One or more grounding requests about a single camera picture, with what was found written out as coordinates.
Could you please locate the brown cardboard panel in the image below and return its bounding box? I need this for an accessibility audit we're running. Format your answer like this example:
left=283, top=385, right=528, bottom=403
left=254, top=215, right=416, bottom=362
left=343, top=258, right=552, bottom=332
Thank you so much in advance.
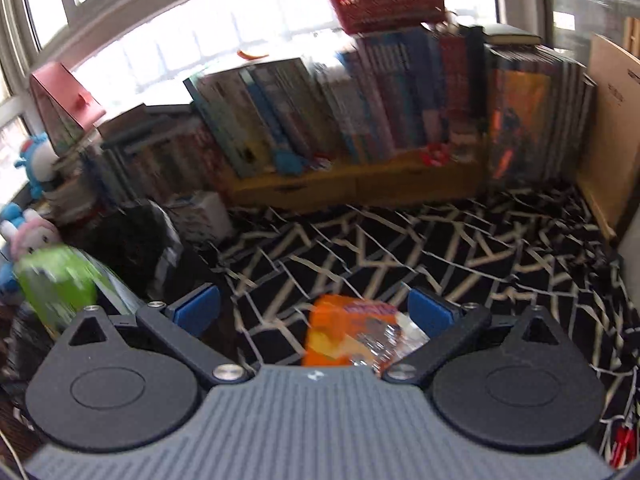
left=574, top=32, right=640, bottom=244

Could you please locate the green snack packet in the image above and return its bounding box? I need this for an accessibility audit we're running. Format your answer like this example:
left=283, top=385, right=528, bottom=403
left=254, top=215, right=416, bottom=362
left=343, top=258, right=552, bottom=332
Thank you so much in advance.
left=14, top=244, right=146, bottom=337

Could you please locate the pink rabbit plush toy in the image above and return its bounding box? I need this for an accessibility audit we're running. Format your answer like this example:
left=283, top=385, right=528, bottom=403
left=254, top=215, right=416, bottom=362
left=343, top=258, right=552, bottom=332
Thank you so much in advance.
left=0, top=210, right=62, bottom=262

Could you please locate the pink house-shaped box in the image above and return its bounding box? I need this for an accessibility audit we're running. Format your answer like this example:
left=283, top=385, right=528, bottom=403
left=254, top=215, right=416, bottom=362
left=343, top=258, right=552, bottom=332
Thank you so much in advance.
left=29, top=61, right=108, bottom=147

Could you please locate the blue knitted toy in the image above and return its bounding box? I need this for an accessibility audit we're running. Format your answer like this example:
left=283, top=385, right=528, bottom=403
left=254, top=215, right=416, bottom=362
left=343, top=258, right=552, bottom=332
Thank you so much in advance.
left=273, top=150, right=311, bottom=176

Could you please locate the pile of assorted books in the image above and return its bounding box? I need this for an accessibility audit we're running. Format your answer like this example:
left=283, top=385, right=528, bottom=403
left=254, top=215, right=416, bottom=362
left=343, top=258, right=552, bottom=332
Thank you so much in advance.
left=50, top=104, right=231, bottom=213

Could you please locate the white cardboard box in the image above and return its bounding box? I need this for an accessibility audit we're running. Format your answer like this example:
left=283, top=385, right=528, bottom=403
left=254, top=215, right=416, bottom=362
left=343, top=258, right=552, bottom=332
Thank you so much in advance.
left=167, top=191, right=234, bottom=247

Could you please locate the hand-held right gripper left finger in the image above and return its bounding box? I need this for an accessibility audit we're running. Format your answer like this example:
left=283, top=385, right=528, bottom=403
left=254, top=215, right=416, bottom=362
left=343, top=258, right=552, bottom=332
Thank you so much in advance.
left=56, top=283, right=249, bottom=387

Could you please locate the red plastic basket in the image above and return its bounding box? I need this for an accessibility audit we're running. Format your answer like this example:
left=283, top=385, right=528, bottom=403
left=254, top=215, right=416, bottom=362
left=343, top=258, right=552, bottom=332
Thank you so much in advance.
left=324, top=0, right=448, bottom=37

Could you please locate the yellow wooden drawer cabinet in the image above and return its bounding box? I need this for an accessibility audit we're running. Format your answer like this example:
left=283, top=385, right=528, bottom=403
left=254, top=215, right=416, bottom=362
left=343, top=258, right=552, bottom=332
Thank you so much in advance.
left=220, top=151, right=489, bottom=209

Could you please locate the crumpled silver wrapper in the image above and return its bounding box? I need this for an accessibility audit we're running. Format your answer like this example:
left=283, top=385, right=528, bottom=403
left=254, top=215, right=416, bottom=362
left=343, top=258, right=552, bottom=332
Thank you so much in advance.
left=350, top=320, right=426, bottom=369

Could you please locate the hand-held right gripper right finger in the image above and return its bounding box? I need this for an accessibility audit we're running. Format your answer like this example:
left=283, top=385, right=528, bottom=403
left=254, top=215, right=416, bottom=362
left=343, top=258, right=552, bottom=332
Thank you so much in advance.
left=381, top=287, right=576, bottom=386

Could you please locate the blue white-bellied plush toy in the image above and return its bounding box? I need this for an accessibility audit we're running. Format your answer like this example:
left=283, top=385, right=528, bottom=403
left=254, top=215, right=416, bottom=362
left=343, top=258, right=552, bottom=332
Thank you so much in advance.
left=14, top=132, right=59, bottom=199

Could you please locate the row of upright books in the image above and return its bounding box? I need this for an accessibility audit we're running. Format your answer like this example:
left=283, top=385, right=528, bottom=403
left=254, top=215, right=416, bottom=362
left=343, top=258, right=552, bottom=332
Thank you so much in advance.
left=182, top=24, right=489, bottom=179

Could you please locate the stack of dark magazines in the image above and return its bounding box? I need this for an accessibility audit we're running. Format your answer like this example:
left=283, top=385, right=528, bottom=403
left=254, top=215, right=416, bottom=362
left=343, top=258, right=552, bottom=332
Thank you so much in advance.
left=485, top=44, right=599, bottom=187

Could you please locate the small red toy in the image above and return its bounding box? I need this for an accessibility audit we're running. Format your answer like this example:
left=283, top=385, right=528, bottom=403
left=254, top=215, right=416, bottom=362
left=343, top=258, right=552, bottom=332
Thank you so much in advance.
left=420, top=142, right=454, bottom=167

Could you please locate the small blue white plush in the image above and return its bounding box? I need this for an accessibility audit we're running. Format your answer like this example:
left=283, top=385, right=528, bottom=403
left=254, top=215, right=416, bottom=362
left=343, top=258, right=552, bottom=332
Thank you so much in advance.
left=0, top=202, right=26, bottom=227

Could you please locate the black white patterned rug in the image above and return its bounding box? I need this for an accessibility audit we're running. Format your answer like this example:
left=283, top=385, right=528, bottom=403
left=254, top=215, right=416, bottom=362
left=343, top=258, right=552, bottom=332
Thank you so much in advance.
left=200, top=182, right=640, bottom=471

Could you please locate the black lined waste bin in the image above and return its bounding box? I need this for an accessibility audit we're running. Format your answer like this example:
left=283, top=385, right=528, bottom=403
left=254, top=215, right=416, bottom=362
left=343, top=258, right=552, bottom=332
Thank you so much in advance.
left=95, top=200, right=185, bottom=302

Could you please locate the dark flat book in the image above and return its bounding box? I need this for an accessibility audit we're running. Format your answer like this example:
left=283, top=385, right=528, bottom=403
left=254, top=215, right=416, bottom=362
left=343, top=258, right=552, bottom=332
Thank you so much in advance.
left=482, top=23, right=544, bottom=46

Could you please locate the orange snack packet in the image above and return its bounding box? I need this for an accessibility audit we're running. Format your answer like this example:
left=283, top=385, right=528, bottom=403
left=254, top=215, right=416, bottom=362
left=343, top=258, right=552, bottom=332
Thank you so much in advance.
left=306, top=294, right=401, bottom=368

